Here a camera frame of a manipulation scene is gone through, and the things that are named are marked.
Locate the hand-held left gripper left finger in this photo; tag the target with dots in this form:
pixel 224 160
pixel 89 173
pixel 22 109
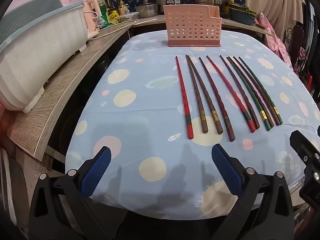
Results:
pixel 100 170

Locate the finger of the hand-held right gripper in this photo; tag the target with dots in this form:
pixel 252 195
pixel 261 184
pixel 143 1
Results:
pixel 303 147

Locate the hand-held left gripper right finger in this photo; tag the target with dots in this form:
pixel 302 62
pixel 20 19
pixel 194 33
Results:
pixel 225 167

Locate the green chopstick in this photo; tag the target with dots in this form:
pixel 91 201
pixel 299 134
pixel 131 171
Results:
pixel 250 92
pixel 263 90

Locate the dark maroon chopstick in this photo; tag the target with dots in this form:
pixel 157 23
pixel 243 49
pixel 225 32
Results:
pixel 215 97

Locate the dark purple chopstick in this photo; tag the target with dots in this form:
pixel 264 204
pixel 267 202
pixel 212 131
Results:
pixel 240 91
pixel 257 91

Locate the red twisted chopstick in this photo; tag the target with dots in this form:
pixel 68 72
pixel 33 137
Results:
pixel 230 92

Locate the red chopstick with black band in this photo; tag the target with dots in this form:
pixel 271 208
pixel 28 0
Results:
pixel 183 97

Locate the pink perforated plastic basket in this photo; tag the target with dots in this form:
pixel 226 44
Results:
pixel 191 27

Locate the wooden counter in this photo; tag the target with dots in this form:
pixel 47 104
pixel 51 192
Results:
pixel 62 85

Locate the hanging clothes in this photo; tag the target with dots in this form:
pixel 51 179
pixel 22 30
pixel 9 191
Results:
pixel 302 45

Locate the pink floral cloth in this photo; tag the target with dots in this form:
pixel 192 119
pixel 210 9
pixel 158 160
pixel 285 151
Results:
pixel 273 40

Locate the white dish rack grey lid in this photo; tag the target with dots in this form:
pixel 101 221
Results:
pixel 37 62

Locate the blue plastic basin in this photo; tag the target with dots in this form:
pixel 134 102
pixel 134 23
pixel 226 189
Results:
pixel 241 16

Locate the beige curtain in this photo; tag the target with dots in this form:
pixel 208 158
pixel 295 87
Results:
pixel 275 2

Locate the pink kitchen appliance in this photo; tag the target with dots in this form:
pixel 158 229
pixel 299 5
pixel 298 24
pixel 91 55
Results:
pixel 91 17

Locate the yellow packet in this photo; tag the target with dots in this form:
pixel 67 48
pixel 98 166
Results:
pixel 113 17

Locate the clear food container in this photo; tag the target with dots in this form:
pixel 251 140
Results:
pixel 128 17

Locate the amber pump bottle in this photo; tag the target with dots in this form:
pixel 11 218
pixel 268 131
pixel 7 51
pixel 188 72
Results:
pixel 123 8

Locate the green white carton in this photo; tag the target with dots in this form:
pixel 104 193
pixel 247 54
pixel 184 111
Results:
pixel 101 5

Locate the dark sauce bottle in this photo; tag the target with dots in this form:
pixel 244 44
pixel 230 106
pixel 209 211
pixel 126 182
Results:
pixel 112 5

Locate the small steel pot with lid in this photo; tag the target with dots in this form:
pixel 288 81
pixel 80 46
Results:
pixel 147 10

